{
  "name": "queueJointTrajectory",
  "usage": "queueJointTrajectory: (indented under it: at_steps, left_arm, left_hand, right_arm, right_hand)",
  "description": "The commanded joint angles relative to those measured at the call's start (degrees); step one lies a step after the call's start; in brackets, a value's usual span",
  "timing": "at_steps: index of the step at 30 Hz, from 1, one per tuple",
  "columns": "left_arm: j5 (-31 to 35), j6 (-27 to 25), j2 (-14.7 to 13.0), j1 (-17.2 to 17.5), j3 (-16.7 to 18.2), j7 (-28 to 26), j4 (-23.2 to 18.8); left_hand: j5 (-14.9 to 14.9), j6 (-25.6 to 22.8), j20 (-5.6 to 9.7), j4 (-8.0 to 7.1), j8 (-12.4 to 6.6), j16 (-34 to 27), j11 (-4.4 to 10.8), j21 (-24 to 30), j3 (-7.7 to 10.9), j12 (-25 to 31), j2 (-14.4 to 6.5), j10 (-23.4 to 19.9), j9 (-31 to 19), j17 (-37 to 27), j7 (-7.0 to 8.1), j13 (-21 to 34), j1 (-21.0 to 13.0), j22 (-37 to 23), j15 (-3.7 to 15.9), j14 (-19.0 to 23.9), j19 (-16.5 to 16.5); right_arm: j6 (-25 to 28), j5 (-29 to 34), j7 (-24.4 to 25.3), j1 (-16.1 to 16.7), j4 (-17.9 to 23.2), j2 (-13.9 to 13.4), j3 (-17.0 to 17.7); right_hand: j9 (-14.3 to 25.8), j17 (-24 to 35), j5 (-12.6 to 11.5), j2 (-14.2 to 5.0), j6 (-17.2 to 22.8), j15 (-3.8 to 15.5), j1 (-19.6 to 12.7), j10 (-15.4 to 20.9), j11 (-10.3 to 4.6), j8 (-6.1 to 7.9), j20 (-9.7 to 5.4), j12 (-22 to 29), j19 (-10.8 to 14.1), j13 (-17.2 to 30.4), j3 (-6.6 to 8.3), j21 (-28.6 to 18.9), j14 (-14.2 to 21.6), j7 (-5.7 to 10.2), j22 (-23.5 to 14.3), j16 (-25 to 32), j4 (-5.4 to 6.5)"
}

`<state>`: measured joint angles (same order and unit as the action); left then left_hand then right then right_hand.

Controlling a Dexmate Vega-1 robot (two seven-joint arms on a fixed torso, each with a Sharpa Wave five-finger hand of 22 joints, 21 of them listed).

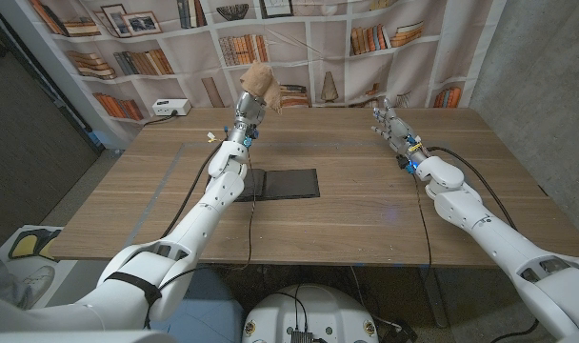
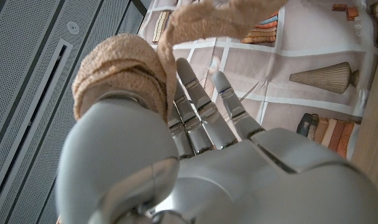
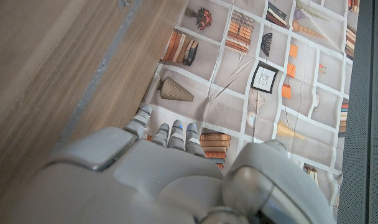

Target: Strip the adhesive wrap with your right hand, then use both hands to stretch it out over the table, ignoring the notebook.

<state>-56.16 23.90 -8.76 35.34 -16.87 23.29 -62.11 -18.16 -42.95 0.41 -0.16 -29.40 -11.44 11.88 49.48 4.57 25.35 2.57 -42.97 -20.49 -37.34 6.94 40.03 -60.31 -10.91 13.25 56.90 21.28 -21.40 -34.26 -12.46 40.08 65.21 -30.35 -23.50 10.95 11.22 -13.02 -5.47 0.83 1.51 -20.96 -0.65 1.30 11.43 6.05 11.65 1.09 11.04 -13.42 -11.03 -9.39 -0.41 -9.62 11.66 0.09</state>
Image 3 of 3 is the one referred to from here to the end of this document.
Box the printed bookshelf backdrop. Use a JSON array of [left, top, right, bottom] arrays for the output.
[[136, 0, 361, 218]]

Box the dark grey mesh panel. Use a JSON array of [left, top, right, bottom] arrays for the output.
[[336, 0, 378, 224]]

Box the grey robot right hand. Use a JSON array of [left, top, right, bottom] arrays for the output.
[[2, 104, 338, 224]]

